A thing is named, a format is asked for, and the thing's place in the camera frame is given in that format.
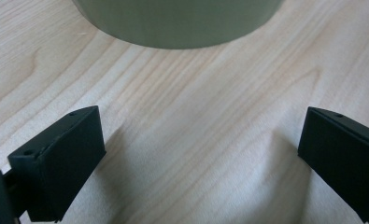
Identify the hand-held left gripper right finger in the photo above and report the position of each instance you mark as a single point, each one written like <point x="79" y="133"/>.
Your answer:
<point x="337" y="155"/>

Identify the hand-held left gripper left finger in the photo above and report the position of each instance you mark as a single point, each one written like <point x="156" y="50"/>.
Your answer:
<point x="67" y="165"/>

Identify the green plastic bin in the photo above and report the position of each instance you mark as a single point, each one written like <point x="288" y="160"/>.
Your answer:
<point x="179" y="21"/>

